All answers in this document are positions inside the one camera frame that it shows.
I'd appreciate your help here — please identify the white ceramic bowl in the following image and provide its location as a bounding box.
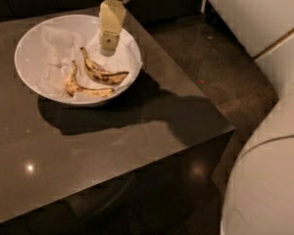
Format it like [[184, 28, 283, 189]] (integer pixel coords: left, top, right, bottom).
[[14, 14, 143, 108]]

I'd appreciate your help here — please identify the spotted banana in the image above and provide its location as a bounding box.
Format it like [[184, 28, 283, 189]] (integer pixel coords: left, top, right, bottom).
[[65, 61, 115, 97], [80, 47, 128, 85]]

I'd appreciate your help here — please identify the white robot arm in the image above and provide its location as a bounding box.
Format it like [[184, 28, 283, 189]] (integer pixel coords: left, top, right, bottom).
[[205, 0, 294, 235]]

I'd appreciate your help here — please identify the white paper liner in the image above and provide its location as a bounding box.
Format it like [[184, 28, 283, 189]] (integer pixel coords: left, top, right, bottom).
[[36, 23, 142, 105]]

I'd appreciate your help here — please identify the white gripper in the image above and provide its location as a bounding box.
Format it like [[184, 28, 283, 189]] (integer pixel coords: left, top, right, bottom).
[[99, 0, 130, 57]]

